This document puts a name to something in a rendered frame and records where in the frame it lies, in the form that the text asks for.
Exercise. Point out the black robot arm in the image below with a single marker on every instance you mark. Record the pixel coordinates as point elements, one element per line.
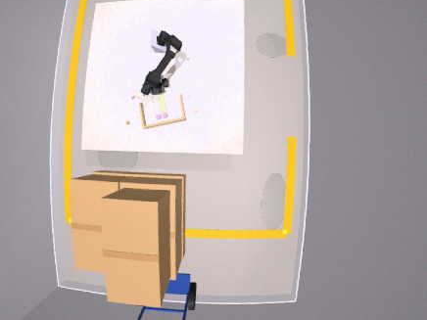
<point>153,78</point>

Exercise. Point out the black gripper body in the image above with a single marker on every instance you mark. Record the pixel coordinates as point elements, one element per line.
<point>164,83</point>

